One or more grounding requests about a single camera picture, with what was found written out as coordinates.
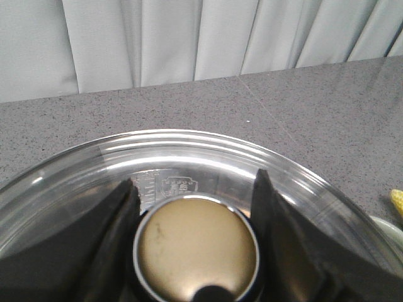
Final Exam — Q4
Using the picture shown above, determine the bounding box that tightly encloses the glass pot lid steel rim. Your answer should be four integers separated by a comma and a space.
1, 130, 402, 301

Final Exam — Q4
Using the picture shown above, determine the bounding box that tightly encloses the white pleated curtain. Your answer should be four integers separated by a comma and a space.
1, 1, 402, 103

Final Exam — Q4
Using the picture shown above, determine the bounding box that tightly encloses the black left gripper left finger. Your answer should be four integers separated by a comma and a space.
1, 179, 140, 301

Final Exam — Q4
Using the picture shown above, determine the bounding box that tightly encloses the pale green electric cooking pot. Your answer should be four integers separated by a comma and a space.
370, 216, 403, 250

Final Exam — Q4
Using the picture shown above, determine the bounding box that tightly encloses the yellow corn cob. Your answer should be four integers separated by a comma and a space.
390, 189, 403, 217

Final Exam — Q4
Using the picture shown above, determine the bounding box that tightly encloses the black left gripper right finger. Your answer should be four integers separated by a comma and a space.
251, 169, 402, 301

